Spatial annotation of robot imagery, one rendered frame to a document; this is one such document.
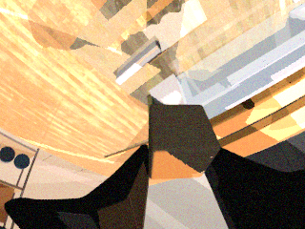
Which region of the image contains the orange flat bar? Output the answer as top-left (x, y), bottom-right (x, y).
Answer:
top-left (104, 141), bottom-right (149, 159)

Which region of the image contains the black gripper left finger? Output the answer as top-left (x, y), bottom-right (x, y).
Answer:
top-left (4, 144), bottom-right (150, 229)

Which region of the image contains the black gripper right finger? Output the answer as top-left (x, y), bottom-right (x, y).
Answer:
top-left (205, 148), bottom-right (305, 229)

